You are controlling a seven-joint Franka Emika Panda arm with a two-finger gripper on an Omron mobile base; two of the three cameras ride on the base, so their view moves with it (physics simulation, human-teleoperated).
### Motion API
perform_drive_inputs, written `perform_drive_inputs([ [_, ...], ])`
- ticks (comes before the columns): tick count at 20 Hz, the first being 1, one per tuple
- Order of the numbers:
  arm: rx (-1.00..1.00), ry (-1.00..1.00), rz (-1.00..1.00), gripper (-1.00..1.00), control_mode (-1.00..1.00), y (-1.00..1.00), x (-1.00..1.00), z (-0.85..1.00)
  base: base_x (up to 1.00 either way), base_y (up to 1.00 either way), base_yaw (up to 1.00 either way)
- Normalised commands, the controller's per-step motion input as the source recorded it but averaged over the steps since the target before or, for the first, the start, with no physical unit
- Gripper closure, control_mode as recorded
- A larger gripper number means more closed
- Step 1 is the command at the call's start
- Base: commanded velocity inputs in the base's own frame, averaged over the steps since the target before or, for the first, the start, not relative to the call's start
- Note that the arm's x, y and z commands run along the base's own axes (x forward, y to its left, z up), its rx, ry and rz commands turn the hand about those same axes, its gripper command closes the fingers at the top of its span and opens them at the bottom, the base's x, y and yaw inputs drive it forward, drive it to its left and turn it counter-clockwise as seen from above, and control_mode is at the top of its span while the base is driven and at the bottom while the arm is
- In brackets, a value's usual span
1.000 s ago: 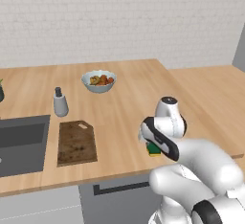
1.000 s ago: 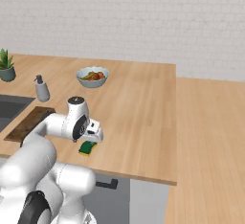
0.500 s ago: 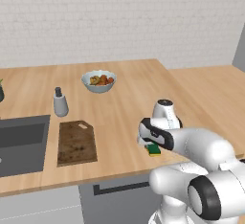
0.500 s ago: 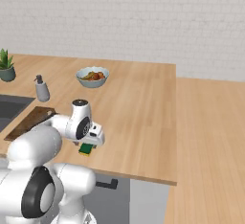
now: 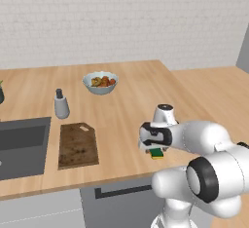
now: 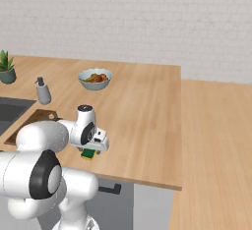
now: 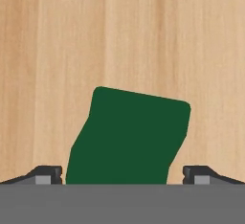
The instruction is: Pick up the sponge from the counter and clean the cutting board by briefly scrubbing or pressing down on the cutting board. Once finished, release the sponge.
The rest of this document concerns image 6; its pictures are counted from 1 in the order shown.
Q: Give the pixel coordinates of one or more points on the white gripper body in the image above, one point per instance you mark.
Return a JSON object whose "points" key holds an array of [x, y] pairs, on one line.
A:
{"points": [[97, 145]]}

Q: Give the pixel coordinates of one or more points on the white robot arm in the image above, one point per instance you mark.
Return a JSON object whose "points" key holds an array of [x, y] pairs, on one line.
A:
{"points": [[36, 171]]}

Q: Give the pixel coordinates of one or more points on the green and yellow sponge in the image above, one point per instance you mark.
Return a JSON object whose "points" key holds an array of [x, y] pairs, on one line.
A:
{"points": [[88, 155]]}

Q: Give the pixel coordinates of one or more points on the dark wooden cutting board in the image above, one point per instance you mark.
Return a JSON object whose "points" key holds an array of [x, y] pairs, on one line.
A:
{"points": [[34, 117]]}

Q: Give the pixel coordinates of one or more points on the grey cupboard door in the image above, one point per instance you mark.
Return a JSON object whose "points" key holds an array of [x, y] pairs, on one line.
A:
{"points": [[113, 207]]}

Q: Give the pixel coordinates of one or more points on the bowl of fruit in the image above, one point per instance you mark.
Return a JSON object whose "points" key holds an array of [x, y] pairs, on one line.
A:
{"points": [[95, 78]]}

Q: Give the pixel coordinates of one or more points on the grey soap dispenser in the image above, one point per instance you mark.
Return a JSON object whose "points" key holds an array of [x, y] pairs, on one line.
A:
{"points": [[43, 93]]}

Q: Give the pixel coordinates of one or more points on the dark grey sink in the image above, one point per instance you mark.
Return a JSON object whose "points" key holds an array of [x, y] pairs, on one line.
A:
{"points": [[10, 112]]}

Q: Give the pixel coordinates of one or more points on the potted green plant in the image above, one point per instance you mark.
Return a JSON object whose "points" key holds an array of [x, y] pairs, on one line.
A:
{"points": [[6, 70]]}

